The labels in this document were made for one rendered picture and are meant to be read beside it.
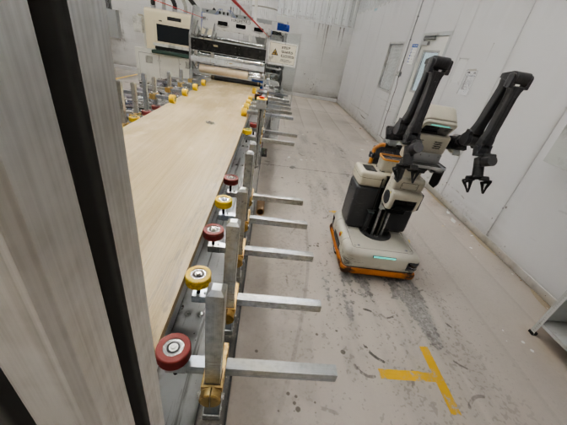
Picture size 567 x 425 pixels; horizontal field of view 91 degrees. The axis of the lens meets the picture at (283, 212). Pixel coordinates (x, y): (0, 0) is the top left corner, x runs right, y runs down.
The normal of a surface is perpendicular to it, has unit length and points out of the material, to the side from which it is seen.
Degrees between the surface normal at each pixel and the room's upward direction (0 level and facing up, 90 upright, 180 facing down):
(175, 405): 0
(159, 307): 0
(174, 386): 0
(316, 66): 90
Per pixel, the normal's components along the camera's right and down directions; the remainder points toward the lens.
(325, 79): 0.02, 0.51
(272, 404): 0.15, -0.85
